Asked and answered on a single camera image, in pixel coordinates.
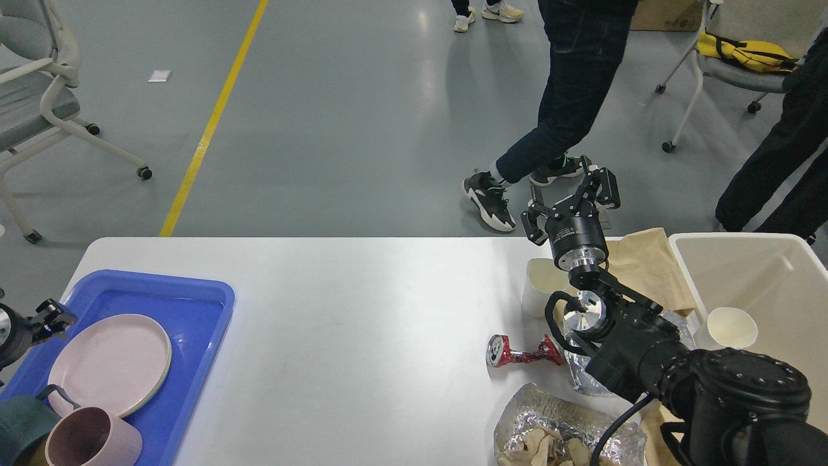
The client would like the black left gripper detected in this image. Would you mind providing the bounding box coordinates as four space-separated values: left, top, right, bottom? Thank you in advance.
1 298 78 370

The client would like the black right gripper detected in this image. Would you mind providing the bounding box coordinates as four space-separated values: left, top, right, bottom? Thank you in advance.
521 155 622 271

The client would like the pink plate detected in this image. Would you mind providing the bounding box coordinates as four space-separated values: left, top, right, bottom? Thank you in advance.
47 315 154 417

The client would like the brown paper bag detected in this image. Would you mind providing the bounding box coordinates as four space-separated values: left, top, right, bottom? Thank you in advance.
608 228 696 316

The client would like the dark teal mug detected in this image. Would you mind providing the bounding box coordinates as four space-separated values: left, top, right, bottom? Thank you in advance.
1 384 80 465

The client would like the pink mug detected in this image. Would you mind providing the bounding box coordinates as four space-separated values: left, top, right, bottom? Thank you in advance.
45 406 143 465

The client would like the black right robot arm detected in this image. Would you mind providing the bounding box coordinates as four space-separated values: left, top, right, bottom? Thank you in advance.
521 168 827 465

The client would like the white paper cup on table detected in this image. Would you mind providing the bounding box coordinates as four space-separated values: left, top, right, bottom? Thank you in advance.
521 258 571 318

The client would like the yellow plate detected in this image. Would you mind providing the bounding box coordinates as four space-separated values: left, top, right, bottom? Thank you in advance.
118 315 172 419

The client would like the blue plastic tray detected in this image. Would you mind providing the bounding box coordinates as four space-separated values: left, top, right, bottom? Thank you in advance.
2 269 235 465

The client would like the crushed red soda can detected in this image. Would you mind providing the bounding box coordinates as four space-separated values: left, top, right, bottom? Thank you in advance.
485 334 564 368

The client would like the person in black sneakers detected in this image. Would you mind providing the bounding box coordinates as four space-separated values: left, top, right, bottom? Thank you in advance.
463 1 638 232

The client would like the crumpled silver foil bag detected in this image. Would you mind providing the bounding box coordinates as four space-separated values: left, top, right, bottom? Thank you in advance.
564 310 696 398

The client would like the white paper cup in bin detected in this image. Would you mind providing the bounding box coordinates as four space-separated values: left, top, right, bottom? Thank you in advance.
693 307 758 350

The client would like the grey chair right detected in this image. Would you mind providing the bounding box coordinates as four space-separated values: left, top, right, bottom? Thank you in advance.
655 1 826 153

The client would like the white plastic bin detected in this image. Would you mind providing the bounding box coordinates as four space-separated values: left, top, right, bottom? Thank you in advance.
669 233 827 430

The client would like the crumpled aluminium foil front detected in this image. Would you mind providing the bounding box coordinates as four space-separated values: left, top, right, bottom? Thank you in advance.
494 383 616 459

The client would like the cardboard box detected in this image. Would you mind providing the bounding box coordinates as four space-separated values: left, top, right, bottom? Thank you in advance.
630 1 703 32

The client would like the person in black canvas shoes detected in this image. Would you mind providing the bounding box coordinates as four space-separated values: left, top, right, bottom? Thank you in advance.
715 28 827 244

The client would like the brown crumpled paper in foil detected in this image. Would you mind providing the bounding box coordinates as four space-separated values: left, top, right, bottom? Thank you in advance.
497 428 592 465

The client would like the yellow backpack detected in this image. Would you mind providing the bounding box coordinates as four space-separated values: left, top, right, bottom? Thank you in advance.
696 30 799 74

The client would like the grey office chair left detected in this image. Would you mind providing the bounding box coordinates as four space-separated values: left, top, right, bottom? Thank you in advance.
0 0 153 245

